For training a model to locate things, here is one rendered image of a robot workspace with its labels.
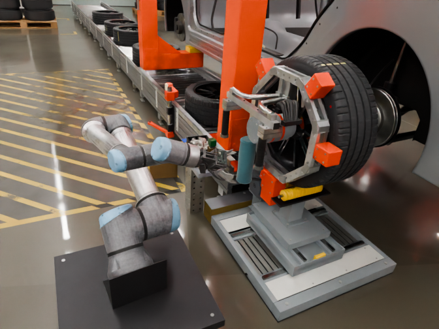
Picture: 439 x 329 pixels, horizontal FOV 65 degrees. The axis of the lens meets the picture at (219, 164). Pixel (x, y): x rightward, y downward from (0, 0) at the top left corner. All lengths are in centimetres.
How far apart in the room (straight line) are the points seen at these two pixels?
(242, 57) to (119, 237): 112
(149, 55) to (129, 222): 255
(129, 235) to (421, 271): 176
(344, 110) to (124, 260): 109
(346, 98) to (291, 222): 85
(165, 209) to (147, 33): 249
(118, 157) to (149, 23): 254
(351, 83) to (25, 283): 190
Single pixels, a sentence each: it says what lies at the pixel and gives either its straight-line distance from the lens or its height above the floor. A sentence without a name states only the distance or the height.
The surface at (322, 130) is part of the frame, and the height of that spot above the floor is 95.
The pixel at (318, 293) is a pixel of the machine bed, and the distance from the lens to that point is 197.
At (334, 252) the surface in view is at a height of 17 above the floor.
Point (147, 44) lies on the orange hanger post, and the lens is 376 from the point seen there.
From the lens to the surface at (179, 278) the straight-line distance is 162.
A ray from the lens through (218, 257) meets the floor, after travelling 213.
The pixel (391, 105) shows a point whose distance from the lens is 197.
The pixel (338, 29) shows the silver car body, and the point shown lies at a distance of 207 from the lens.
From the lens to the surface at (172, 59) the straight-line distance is 387.
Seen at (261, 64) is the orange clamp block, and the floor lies 110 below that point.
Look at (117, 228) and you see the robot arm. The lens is 147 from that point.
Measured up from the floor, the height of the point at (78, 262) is 30.
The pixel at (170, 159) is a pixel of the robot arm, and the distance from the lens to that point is 128.
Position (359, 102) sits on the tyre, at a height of 105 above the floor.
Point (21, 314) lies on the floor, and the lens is 204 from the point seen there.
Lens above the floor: 151
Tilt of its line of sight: 30 degrees down
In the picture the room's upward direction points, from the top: 4 degrees clockwise
